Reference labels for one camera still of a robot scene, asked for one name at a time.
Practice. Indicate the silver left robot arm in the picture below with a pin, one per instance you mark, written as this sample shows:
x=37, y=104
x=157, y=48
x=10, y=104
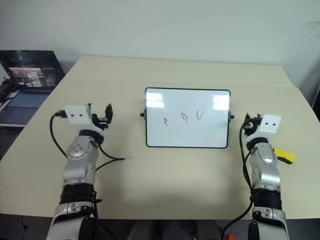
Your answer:
x=77, y=160

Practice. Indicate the small red part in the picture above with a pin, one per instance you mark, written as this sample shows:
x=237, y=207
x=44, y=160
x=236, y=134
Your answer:
x=228, y=237

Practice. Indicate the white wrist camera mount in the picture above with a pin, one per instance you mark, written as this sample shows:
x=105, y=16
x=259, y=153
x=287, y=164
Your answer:
x=77, y=115
x=270, y=123

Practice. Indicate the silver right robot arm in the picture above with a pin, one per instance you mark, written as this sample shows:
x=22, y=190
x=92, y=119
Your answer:
x=265, y=165

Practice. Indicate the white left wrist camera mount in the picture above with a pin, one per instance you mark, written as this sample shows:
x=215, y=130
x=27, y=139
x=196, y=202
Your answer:
x=77, y=115

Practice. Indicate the small black-framed whiteboard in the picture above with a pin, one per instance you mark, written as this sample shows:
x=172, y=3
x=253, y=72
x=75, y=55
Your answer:
x=187, y=120

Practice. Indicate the black device beside laptop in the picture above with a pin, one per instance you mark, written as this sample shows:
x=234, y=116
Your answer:
x=5, y=90

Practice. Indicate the open blue laptop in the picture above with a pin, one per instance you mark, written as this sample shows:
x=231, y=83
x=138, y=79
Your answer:
x=27, y=100

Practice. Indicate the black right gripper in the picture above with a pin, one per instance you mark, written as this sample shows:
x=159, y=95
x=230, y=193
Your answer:
x=252, y=126

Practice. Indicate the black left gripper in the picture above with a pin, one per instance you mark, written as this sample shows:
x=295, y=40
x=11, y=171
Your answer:
x=100, y=121

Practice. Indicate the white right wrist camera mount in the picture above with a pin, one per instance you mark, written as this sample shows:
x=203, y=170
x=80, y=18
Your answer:
x=270, y=123

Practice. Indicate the yellow and black eraser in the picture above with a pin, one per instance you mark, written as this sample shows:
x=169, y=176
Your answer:
x=285, y=155

